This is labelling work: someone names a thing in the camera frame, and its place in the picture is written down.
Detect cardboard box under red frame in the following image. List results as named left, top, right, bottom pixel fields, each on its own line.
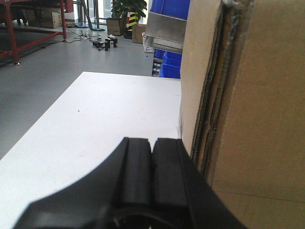
left=26, top=10, right=62, bottom=29

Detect yellow black striped post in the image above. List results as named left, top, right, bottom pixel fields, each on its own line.
left=124, top=9, right=139, bottom=39

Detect small brown box on floor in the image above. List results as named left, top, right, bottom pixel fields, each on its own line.
left=132, top=23, right=146, bottom=44

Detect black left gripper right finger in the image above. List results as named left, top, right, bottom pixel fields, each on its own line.
left=152, top=138, right=245, bottom=229

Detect brown cardboard box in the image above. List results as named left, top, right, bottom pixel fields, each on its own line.
left=180, top=0, right=305, bottom=229

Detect blue bins under rail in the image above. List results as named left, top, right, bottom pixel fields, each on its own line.
left=144, top=0, right=190, bottom=79

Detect cardboard box by plant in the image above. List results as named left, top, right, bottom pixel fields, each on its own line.
left=106, top=18, right=126, bottom=36

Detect potted green plant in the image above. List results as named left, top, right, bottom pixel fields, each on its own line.
left=111, top=0, right=147, bottom=19

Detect red metal frame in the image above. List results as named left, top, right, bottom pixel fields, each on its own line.
left=0, top=0, right=74, bottom=66

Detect silver metal shelf rail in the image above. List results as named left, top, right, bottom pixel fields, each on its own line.
left=143, top=11, right=187, bottom=54

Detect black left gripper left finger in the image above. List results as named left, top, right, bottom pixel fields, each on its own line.
left=14, top=137, right=152, bottom=229

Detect black devices on floor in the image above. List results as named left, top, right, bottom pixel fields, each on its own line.
left=92, top=34, right=118, bottom=51

